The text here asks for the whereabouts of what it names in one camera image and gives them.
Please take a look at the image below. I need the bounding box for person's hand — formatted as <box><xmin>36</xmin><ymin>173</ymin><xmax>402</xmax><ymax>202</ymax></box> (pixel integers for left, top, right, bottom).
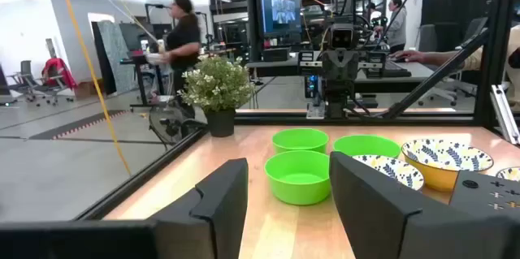
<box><xmin>391</xmin><ymin>50</ymin><xmax>427</xmax><ymax>64</ymax></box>

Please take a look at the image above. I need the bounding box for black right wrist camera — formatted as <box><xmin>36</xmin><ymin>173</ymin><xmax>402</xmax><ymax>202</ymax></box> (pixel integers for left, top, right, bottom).
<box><xmin>330</xmin><ymin>23</ymin><xmax>356</xmax><ymax>50</ymax></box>

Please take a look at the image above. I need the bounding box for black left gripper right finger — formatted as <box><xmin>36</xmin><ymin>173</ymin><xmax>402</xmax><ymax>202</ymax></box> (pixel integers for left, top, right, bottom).
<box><xmin>329</xmin><ymin>151</ymin><xmax>427</xmax><ymax>259</ymax></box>

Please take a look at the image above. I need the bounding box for black desktop device box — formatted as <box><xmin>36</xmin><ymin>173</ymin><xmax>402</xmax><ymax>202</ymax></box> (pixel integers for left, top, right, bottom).
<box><xmin>262</xmin><ymin>46</ymin><xmax>292</xmax><ymax>63</ymax></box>

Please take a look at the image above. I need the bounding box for red-draped office chair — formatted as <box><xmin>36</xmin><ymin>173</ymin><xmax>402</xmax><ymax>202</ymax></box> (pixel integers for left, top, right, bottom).
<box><xmin>34</xmin><ymin>58</ymin><xmax>78</xmax><ymax>106</ymax></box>

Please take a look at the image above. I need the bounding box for grey speckled board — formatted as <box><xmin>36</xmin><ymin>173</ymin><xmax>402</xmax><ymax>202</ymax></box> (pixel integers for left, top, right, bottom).
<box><xmin>96</xmin><ymin>20</ymin><xmax>138</xmax><ymax>95</ymax></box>

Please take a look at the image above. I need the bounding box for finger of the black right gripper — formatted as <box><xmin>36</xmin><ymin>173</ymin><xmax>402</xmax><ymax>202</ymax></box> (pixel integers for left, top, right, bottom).
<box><xmin>343</xmin><ymin>50</ymin><xmax>362</xmax><ymax>90</ymax></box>
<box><xmin>320</xmin><ymin>50</ymin><xmax>340</xmax><ymax>90</ymax></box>

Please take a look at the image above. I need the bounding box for yellow cable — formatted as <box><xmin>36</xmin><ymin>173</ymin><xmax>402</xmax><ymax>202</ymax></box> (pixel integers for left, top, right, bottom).
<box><xmin>54</xmin><ymin>0</ymin><xmax>132</xmax><ymax>176</ymax></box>

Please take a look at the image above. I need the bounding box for grey desk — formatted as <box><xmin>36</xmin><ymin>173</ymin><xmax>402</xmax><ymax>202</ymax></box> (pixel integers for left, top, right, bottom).
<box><xmin>245</xmin><ymin>56</ymin><xmax>436</xmax><ymax>94</ymax></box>

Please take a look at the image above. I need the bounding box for green plastic bowl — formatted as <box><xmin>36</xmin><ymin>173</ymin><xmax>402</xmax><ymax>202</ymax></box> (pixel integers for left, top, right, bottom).
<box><xmin>264</xmin><ymin>149</ymin><xmax>332</xmax><ymax>206</ymax></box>
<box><xmin>332</xmin><ymin>134</ymin><xmax>402</xmax><ymax>159</ymax></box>
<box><xmin>271</xmin><ymin>127</ymin><xmax>330</xmax><ymax>155</ymax></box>

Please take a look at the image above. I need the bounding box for computer monitor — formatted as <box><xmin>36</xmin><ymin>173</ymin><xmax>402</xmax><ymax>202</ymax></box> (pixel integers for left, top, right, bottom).
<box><xmin>254</xmin><ymin>0</ymin><xmax>303</xmax><ymax>39</ymax></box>

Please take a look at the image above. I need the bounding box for cardboard box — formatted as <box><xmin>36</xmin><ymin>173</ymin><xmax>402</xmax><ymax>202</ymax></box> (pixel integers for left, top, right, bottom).
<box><xmin>74</xmin><ymin>80</ymin><xmax>106</xmax><ymax>100</ymax></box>

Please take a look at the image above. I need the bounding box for person's forearm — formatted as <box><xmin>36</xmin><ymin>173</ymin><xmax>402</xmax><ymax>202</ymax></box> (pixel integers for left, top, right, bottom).
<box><xmin>422</xmin><ymin>46</ymin><xmax>483</xmax><ymax>71</ymax></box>

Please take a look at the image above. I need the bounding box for black standing desk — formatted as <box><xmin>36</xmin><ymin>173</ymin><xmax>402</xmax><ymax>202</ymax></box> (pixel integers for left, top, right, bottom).
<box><xmin>119</xmin><ymin>50</ymin><xmax>171</xmax><ymax>109</ymax></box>

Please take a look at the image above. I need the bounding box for person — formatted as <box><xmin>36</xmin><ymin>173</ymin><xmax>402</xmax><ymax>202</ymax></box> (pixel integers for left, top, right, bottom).
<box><xmin>159</xmin><ymin>0</ymin><xmax>203</xmax><ymax>119</ymax></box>
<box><xmin>381</xmin><ymin>0</ymin><xmax>409</xmax><ymax>54</ymax></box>
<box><xmin>364</xmin><ymin>2</ymin><xmax>384</xmax><ymax>28</ymax></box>
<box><xmin>507</xmin><ymin>24</ymin><xmax>520</xmax><ymax>108</ymax></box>

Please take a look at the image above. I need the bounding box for potted white-flowered plant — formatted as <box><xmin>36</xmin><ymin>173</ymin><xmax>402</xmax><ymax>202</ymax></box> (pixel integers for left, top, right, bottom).
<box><xmin>177</xmin><ymin>54</ymin><xmax>256</xmax><ymax>138</ymax></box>

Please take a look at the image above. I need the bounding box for silver aluminium bar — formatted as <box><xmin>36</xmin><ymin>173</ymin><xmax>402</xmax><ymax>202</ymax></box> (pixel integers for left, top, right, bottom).
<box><xmin>489</xmin><ymin>84</ymin><xmax>520</xmax><ymax>145</ymax></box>

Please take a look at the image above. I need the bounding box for grey office chair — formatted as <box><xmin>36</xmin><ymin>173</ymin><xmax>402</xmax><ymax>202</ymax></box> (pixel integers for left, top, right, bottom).
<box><xmin>7</xmin><ymin>60</ymin><xmax>41</xmax><ymax>104</ymax></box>

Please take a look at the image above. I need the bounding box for black floor fan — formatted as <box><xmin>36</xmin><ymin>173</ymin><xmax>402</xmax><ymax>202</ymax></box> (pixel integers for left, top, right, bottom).
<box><xmin>148</xmin><ymin>102</ymin><xmax>209</xmax><ymax>147</ymax></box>

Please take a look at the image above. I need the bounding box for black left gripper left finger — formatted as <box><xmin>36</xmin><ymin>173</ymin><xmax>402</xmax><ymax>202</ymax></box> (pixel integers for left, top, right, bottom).
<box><xmin>148</xmin><ymin>158</ymin><xmax>249</xmax><ymax>259</ymax></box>

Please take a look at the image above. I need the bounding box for black office chair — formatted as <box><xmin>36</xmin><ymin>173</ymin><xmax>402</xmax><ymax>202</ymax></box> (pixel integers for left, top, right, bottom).
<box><xmin>417</xmin><ymin>22</ymin><xmax>462</xmax><ymax>108</ymax></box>

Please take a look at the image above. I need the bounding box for black keyboard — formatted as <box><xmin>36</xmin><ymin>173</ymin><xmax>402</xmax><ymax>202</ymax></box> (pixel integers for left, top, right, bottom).
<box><xmin>381</xmin><ymin>59</ymin><xmax>413</xmax><ymax>79</ymax></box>

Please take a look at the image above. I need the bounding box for yellow floral patterned bowl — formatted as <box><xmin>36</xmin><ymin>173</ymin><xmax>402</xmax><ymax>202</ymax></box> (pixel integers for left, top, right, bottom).
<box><xmin>401</xmin><ymin>137</ymin><xmax>495</xmax><ymax>193</ymax></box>
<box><xmin>495</xmin><ymin>166</ymin><xmax>520</xmax><ymax>183</ymax></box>
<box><xmin>351</xmin><ymin>153</ymin><xmax>426</xmax><ymax>192</ymax></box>

